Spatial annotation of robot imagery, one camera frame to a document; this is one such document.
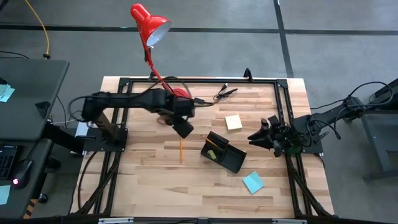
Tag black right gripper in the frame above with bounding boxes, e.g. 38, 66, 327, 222
248, 115, 295, 156

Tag red-handled scissors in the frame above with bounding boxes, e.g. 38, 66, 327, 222
156, 114, 175, 126

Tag yellow sticky note pad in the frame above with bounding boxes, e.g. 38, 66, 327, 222
224, 114, 243, 131

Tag black mesh desk organizer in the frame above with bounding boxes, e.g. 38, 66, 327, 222
200, 131, 248, 174

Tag blue sticky note pad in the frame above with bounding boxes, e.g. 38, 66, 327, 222
242, 170, 266, 195

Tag red desk lamp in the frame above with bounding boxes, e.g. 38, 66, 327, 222
129, 2, 192, 100

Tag white paper label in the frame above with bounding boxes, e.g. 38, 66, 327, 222
75, 121, 90, 138

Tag grey metal stand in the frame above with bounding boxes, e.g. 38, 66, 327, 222
360, 77, 398, 183

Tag dark grey desk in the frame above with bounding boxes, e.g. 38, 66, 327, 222
0, 58, 71, 220

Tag black computer mouse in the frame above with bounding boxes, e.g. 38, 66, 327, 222
11, 159, 34, 190

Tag light blue paper note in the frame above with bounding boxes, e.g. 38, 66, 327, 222
0, 83, 16, 103
0, 185, 11, 205

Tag black keyboard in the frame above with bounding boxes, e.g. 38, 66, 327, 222
0, 144, 19, 180

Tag black lamp power cable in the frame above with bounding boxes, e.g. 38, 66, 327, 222
189, 82, 239, 106

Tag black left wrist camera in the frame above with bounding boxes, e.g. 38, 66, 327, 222
172, 119, 195, 139

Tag black aluminium table frame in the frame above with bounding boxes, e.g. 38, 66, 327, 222
70, 67, 335, 224

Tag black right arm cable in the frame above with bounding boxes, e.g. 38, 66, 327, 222
310, 81, 394, 141

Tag silver metal bracket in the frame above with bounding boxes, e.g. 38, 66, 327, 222
98, 217, 134, 224
272, 218, 308, 224

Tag grey cable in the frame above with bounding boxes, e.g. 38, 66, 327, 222
51, 118, 85, 126

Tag black triangular bracket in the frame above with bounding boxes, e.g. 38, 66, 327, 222
34, 101, 52, 119

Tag yellow hanging cable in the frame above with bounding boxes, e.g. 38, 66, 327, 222
24, 0, 50, 57

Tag black floor cable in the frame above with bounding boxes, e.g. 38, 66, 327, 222
0, 50, 30, 60

